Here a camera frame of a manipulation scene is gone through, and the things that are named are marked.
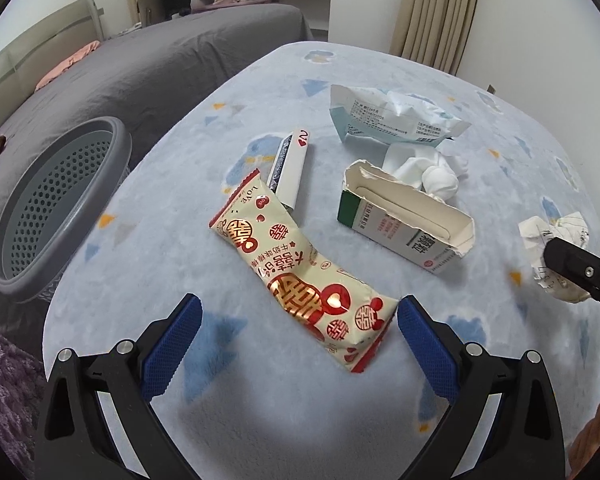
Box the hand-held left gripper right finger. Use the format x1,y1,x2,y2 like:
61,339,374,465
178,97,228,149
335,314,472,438
396,295,567,480

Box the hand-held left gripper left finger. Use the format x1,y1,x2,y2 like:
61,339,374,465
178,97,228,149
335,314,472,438
34,294,203,480

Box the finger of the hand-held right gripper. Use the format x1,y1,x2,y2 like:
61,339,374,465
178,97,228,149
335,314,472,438
542,237,600,318

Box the printed white paper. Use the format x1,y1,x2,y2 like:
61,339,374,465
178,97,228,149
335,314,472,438
518,212,593,303

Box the green white cardboard box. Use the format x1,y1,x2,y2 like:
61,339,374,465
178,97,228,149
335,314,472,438
336,160,476,278

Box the red cream snack wrapper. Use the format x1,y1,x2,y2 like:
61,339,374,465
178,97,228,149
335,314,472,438
210,169,400,375

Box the white tissue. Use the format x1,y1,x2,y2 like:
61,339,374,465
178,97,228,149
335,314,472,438
382,142,470,203

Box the gray perforated plastic basket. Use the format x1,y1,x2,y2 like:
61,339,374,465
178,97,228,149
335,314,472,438
0,116,133,303

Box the white slim box with hearts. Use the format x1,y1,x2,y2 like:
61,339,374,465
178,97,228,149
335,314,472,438
265,130,312,211

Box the light blue wipe packet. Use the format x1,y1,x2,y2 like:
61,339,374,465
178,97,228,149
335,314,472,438
328,84,473,147

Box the light blue printed blanket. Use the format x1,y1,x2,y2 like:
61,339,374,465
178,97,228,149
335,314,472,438
42,40,600,480

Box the person's purple fuzzy clothing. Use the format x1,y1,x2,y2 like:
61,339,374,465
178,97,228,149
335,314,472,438
0,320,48,431

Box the orange brown cloth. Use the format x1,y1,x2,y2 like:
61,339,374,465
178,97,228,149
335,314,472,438
567,400,600,480

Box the gray bed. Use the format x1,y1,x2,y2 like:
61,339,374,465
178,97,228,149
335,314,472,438
0,2,313,221

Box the wide beige curtain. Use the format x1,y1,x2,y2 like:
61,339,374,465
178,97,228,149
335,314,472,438
392,0,483,77

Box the pink pillow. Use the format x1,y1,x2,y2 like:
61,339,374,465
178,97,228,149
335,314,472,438
34,40,102,92

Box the beige headboard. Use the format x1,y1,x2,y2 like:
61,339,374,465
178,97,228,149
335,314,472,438
0,0,106,106

